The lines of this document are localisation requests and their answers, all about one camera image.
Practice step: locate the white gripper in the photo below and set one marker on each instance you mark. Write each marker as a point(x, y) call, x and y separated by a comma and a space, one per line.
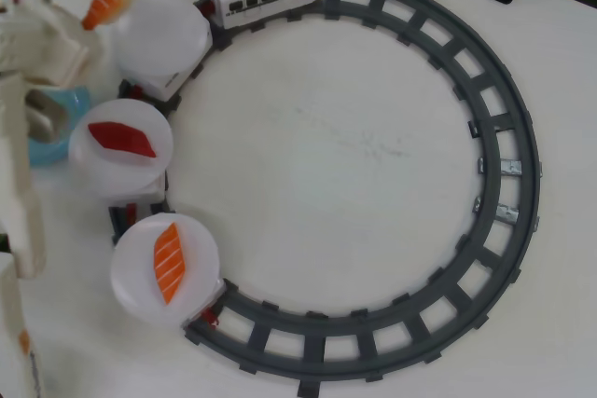
point(60, 39)

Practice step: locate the salmon nigiri sushi toy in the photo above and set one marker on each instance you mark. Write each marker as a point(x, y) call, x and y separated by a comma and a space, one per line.
point(105, 4)
point(170, 263)

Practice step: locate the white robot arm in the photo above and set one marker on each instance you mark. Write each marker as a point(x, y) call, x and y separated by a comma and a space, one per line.
point(18, 183)

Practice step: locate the blue dish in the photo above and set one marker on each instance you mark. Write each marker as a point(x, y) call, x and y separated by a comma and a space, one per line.
point(77, 100)

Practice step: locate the red tuna nigiri sushi toy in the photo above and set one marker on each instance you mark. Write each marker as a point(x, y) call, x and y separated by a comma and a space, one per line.
point(121, 137)

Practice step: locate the white round plate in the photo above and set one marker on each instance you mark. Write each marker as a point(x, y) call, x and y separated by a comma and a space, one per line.
point(158, 34)
point(130, 277)
point(93, 160)

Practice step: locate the white train car toy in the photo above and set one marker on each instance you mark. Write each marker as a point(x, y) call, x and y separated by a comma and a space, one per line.
point(210, 297)
point(163, 86)
point(154, 195)

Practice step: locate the silver tape strip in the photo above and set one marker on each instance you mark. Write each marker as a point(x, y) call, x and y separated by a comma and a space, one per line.
point(510, 167)
point(508, 212)

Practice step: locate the grey circular toy track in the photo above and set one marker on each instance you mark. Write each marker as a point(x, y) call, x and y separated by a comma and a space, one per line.
point(529, 137)

